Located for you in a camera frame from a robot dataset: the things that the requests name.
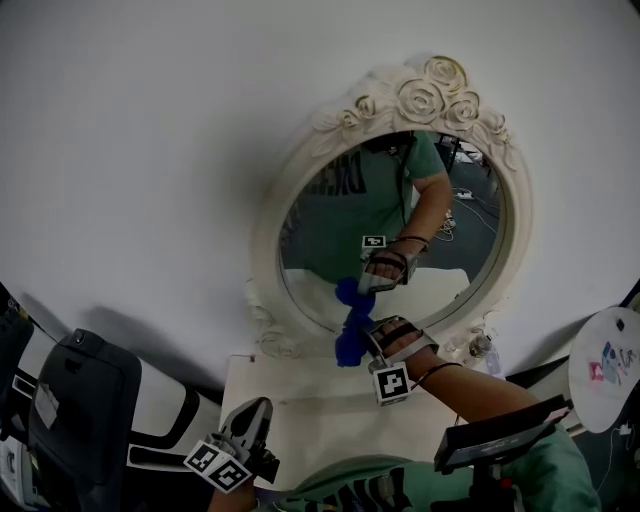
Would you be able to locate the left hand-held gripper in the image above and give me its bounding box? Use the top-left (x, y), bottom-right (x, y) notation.
top-left (182, 397), bottom-right (282, 496)

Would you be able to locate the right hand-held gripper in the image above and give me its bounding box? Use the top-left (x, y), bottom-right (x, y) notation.
top-left (361, 314), bottom-right (441, 408)

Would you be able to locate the blue cloth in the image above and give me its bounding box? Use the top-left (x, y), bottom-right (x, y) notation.
top-left (335, 307), bottom-right (375, 369)

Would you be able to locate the ornate white oval mirror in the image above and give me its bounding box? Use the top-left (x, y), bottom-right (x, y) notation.
top-left (244, 54), bottom-right (534, 362)

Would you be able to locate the person's right forearm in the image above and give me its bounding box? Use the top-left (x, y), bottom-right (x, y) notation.
top-left (407, 349), bottom-right (546, 441)

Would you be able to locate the person's left forearm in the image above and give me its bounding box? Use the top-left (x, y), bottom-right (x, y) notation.
top-left (207, 487), bottom-right (259, 512)

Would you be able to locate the white dressing table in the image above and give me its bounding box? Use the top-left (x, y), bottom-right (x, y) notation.
top-left (219, 352), bottom-right (501, 492)

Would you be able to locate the person's right hand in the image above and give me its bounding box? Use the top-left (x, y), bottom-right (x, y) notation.
top-left (374, 318), bottom-right (452, 382)

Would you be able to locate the small glass jar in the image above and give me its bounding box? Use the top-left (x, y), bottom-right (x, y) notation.
top-left (467, 333), bottom-right (494, 362)

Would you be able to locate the small white printed box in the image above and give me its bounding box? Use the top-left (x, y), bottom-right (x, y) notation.
top-left (482, 344), bottom-right (504, 379)

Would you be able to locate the black display screen device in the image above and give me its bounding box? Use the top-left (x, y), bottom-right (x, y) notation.
top-left (432, 394), bottom-right (574, 476)

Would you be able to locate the black and white exercise machine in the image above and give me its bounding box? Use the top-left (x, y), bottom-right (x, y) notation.
top-left (27, 327), bottom-right (224, 501)

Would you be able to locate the person's green shirt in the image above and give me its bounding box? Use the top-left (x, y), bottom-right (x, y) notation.
top-left (264, 424), bottom-right (601, 512)

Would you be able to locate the blue card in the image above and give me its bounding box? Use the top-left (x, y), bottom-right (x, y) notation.
top-left (602, 342), bottom-right (624, 384)

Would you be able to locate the thin wrist bracelet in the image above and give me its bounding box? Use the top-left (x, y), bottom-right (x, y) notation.
top-left (409, 362), bottom-right (464, 391)

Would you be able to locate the white round pedestal table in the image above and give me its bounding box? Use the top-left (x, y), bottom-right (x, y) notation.
top-left (569, 305), bottom-right (640, 435)

